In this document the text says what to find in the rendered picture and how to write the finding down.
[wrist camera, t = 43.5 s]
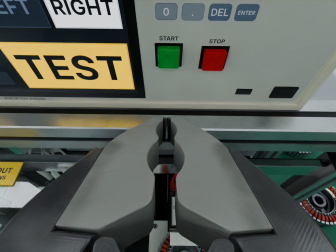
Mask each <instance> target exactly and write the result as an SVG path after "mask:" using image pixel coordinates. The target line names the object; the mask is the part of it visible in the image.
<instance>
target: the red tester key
mask: <svg viewBox="0 0 336 252"><path fill-rule="evenodd" d="M226 57H227V51H226V49H214V48H206V49H204V53H203V58H202V64H201V68H202V70H203V71H222V70H223V67H224V64H225V60H226Z"/></svg>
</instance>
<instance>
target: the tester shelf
mask: <svg viewBox="0 0 336 252"><path fill-rule="evenodd" d="M156 116H162V117H166V118H168V117H172V116H177V117H179V118H181V119H183V120H185V121H187V122H189V123H191V124H192V125H194V126H196V127H198V128H200V129H202V130H204V131H205V132H207V133H209V134H210V135H212V136H213V137H215V138H216V139H218V140H219V141H220V142H221V143H222V144H224V145H225V146H226V147H227V148H228V149H229V150H238V151H279V152H336V69H335V70H334V71H333V72H332V73H331V75H330V76H329V77H328V78H327V79H326V81H325V82H324V83H323V84H322V85H321V86H320V88H319V89H318V90H317V91H316V92H315V94H314V95H313V96H312V97H311V98H310V100H309V101H308V102H307V103H306V104H305V105H304V107H303V108H302V109H301V110H265V109H190V108H115V107H39V106H0V148H57V149H95V148H103V147H104V146H106V145H107V144H108V143H109V142H111V141H112V140H113V139H114V138H116V137H117V136H119V135H120V134H122V133H124V132H126V131H127V130H129V129H131V128H133V127H135V126H137V125H139V124H142V123H144V122H146V121H148V120H150V119H152V118H154V117H156ZM158 149H159V150H174V146H173V145H172V144H171V142H168V131H167V127H166V138H165V141H163V142H162V144H161V145H160V146H159V147H158Z"/></svg>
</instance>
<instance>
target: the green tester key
mask: <svg viewBox="0 0 336 252"><path fill-rule="evenodd" d="M157 58H158V68H160V69H178V68H179V63H180V47H179V46H158V47H157Z"/></svg>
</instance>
